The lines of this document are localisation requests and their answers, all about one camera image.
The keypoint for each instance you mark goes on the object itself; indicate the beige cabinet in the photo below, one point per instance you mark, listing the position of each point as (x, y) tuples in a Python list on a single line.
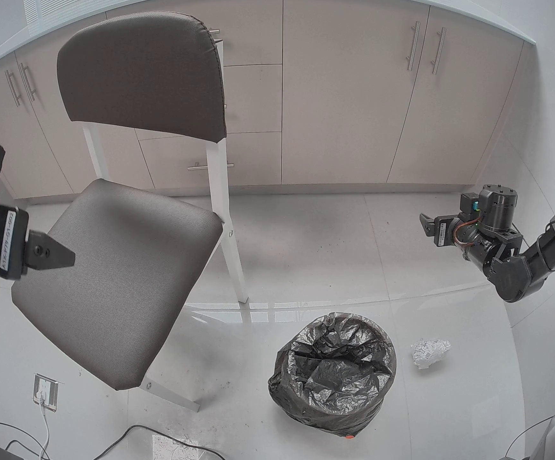
[(344, 89)]

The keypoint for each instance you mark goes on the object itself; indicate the crumpled white paper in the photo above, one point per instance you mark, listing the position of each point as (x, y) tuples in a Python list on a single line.
[(428, 352)]

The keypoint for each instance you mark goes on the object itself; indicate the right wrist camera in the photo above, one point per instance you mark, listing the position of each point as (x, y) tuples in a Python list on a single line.
[(466, 204)]

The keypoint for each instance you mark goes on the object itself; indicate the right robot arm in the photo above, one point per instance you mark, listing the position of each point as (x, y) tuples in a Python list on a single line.
[(512, 271)]

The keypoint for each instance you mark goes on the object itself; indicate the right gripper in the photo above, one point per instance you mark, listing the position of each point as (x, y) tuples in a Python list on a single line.
[(452, 230)]

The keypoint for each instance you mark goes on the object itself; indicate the grey padded chair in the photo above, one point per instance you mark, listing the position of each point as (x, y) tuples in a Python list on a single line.
[(138, 74)]

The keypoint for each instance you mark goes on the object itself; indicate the black plastic bag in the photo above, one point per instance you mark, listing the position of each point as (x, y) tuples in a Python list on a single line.
[(330, 386)]

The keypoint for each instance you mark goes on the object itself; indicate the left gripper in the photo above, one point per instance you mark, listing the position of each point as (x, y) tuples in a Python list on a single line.
[(6, 242)]

